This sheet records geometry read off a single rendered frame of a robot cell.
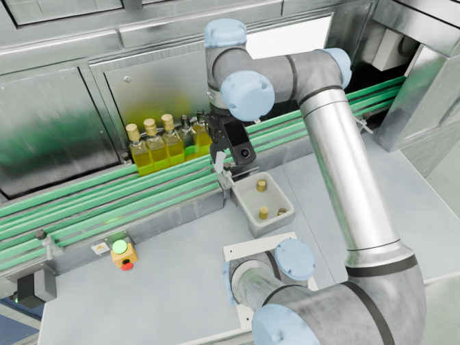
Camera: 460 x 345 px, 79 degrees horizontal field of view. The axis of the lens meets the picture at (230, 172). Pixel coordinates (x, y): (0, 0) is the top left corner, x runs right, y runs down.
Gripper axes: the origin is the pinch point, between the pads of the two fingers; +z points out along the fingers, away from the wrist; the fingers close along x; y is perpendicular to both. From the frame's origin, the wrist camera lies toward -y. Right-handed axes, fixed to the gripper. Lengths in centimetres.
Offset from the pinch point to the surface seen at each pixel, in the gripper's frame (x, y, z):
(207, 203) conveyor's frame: 2.8, 14.5, 34.7
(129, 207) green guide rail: 29.0, 16.3, 22.4
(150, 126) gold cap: 14.0, 28.5, 2.6
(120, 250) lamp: 37, 9, 33
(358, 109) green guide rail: -80, 26, 26
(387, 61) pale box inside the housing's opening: -103, 38, 13
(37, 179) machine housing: 57, 46, 25
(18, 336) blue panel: 92, 17, 80
